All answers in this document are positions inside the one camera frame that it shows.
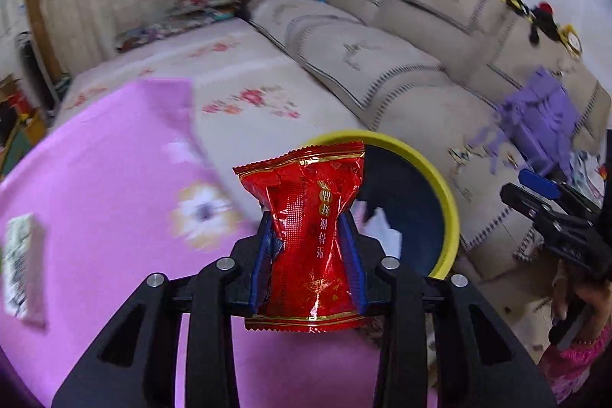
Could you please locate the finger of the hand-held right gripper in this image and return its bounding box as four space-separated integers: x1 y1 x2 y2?
519 169 601 215
500 183 555 220

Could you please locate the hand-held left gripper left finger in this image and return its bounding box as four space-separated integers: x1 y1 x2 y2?
52 212 275 408

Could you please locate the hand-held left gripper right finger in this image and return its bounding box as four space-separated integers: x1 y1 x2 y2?
337 212 558 408

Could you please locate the red snack packet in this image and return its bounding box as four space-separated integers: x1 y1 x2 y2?
233 140 371 335

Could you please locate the yellow rimmed dark bin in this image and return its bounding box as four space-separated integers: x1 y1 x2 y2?
294 129 461 282

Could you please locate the person's right hand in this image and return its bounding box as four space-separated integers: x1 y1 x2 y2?
552 265 612 344

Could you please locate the yellow round plush toy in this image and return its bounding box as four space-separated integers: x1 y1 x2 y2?
559 24 584 57

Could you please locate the black and red plush toy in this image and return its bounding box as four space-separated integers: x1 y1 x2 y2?
527 2 560 44

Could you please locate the beige sofa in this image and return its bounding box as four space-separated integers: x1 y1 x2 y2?
239 0 612 294

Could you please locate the pink blanket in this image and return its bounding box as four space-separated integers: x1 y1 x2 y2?
0 78 441 408

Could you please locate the floral bed sheet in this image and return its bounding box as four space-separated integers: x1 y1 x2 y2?
50 16 364 151

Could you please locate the leaf print tea carton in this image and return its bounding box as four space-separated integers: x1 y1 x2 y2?
0 213 49 327

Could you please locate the row of colourful books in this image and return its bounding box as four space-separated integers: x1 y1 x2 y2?
115 0 240 52

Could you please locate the black tower fan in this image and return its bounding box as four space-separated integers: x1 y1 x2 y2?
16 33 53 112

